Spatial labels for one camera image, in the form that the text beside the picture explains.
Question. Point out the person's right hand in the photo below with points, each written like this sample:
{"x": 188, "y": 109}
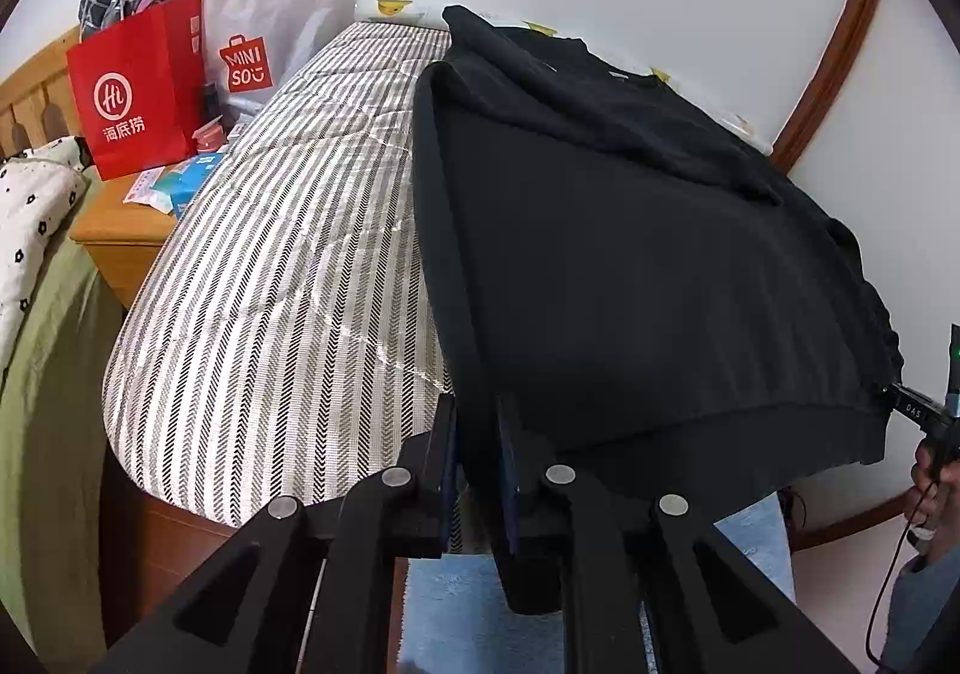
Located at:
{"x": 946, "y": 503}

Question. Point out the white plastic shopping bag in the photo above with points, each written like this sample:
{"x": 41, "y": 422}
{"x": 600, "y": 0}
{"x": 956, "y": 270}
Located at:
{"x": 262, "y": 6}

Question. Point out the white pillow with yellow ducks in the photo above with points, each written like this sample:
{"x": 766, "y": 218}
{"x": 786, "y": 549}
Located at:
{"x": 390, "y": 8}

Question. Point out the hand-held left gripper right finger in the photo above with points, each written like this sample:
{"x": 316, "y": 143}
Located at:
{"x": 511, "y": 494}

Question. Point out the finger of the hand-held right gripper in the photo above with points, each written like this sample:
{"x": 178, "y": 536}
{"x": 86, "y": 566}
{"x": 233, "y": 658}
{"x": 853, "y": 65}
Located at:
{"x": 892, "y": 395}

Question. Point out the green bedsheet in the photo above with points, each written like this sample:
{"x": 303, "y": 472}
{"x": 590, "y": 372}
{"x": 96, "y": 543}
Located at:
{"x": 52, "y": 419}

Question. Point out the wooden bed frame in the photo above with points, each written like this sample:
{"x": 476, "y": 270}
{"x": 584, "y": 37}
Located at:
{"x": 165, "y": 546}

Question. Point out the white floral quilt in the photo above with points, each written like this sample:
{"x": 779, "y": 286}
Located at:
{"x": 30, "y": 209}

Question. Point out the white flat packet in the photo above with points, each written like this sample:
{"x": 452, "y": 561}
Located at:
{"x": 150, "y": 188}

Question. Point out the wooden door trim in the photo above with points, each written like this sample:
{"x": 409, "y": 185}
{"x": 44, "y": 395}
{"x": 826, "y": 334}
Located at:
{"x": 847, "y": 36}

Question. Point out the dark small bottle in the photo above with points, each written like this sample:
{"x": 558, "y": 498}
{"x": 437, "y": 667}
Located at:
{"x": 210, "y": 102}

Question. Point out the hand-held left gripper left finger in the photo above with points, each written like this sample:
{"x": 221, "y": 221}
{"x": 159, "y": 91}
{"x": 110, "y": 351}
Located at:
{"x": 450, "y": 475}

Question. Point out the wooden nightstand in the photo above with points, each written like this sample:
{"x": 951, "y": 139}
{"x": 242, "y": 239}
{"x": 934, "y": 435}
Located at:
{"x": 120, "y": 231}

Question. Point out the pink round container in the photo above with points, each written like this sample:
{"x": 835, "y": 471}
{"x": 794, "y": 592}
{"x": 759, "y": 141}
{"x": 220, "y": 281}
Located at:
{"x": 208, "y": 137}

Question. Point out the wooden headboard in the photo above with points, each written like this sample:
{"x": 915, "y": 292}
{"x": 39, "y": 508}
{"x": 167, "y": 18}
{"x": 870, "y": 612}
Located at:
{"x": 30, "y": 96}

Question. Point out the striped mattress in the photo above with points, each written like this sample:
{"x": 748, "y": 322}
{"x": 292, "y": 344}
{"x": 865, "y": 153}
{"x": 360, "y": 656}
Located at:
{"x": 285, "y": 269}

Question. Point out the person's right forearm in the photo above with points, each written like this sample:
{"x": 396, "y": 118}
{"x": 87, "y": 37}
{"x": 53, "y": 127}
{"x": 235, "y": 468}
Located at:
{"x": 922, "y": 606}

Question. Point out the wooden baseboard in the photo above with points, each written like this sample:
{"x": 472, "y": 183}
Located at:
{"x": 855, "y": 528}

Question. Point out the black sweater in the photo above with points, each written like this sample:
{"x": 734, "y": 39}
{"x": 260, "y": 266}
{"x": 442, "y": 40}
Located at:
{"x": 637, "y": 269}

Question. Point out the red paper bag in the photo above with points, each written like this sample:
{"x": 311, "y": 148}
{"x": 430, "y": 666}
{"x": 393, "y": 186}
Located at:
{"x": 135, "y": 104}

